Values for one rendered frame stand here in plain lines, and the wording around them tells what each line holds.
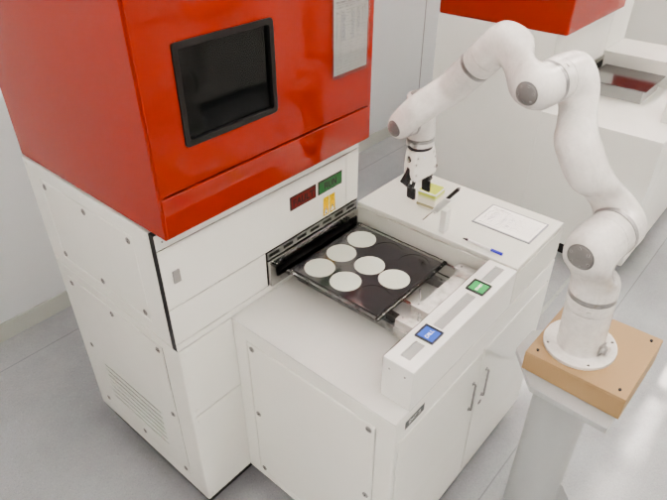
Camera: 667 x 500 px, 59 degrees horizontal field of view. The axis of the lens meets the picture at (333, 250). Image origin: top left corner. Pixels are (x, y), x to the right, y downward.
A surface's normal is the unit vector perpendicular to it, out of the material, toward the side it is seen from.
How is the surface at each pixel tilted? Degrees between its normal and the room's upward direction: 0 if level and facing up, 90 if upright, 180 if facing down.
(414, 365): 0
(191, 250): 90
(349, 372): 0
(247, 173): 90
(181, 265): 90
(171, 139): 90
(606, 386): 4
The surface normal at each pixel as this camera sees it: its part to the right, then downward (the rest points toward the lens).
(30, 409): 0.00, -0.82
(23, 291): 0.76, 0.37
